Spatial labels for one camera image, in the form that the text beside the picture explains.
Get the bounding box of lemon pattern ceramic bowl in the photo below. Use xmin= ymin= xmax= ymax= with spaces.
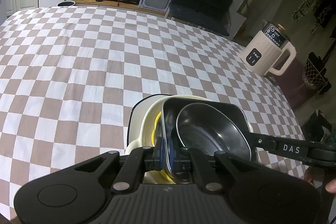
xmin=151 ymin=112 xmax=174 ymax=184

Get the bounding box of basket with net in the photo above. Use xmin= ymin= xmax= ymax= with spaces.
xmin=302 ymin=52 xmax=331 ymax=95

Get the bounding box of dark round waste bin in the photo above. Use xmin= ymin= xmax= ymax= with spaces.
xmin=57 ymin=0 xmax=76 ymax=7

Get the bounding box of small square steel tray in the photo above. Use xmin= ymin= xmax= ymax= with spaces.
xmin=161 ymin=98 xmax=258 ymax=171

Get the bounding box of rounded steel bowl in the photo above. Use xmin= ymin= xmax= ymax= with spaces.
xmin=176 ymin=103 xmax=256 ymax=161

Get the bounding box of cream two-handled ceramic bowl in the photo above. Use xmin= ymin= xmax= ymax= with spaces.
xmin=125 ymin=94 xmax=206 ymax=184

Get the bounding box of person right hand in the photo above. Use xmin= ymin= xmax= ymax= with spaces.
xmin=304 ymin=169 xmax=336 ymax=194

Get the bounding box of cream electric kettle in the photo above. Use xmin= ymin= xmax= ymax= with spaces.
xmin=240 ymin=21 xmax=297 ymax=76

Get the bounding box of checkered tablecloth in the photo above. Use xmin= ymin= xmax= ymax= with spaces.
xmin=1 ymin=7 xmax=303 ymax=219

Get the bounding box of white square plate black rim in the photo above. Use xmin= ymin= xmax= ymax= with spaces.
xmin=127 ymin=94 xmax=169 ymax=145

